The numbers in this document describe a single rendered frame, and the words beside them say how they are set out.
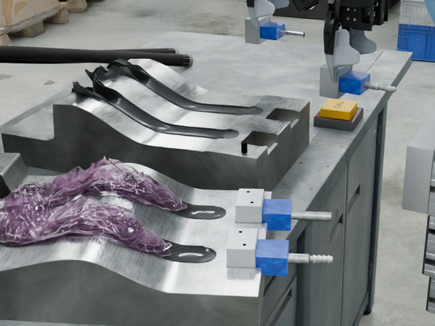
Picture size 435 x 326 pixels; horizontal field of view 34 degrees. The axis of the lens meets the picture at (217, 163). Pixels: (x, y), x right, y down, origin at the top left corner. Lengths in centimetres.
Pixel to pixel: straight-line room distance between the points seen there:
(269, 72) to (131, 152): 63
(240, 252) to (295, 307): 55
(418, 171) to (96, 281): 41
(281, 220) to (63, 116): 45
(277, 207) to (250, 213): 4
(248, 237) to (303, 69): 90
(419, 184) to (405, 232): 173
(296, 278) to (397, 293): 97
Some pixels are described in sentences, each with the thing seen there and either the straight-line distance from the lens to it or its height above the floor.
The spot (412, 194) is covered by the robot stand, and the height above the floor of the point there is 93.
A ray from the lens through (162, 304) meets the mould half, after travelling 88.
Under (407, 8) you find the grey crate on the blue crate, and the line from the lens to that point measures 438.
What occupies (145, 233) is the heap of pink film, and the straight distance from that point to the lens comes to 92.
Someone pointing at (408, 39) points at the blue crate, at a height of 13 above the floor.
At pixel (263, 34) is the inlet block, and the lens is 159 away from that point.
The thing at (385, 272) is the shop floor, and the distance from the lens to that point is 243.
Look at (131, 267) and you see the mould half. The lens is 89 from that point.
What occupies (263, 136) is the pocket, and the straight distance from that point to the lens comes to 119.
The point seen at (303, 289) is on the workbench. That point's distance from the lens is 142.
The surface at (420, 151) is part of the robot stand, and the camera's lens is 90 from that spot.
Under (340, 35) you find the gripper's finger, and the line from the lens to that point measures 124.
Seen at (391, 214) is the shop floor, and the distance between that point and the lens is 275.
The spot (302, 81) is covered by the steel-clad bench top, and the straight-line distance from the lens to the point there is 168.
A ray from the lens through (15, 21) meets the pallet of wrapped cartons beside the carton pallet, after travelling 510.
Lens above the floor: 136
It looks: 26 degrees down
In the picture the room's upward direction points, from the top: 3 degrees counter-clockwise
